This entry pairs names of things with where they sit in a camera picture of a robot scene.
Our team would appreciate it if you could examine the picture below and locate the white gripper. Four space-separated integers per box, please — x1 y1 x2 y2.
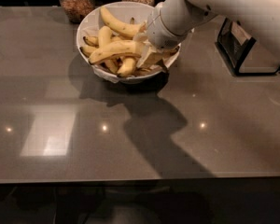
133 3 188 68

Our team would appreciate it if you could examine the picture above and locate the large front yellow banana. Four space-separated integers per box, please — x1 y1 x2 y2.
89 40 146 64

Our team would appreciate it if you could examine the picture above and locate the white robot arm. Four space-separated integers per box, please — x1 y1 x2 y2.
135 0 280 62

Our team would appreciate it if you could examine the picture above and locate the top yellow banana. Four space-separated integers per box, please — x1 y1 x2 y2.
100 7 141 37

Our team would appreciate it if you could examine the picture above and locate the small lower yellow banana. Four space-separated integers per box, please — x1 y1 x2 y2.
117 57 136 77

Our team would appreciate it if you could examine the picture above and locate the white bowl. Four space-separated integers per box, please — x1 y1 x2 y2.
76 1 182 85

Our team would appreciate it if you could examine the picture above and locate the middle left yellow banana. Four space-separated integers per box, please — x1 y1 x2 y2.
98 26 119 74

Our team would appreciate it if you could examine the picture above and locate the far left banana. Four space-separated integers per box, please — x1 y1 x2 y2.
79 35 99 57

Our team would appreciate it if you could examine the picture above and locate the white paper liner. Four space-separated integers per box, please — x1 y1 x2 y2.
77 25 178 84

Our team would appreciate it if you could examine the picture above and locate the left glass jar with nuts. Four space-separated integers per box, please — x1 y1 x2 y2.
59 0 95 23

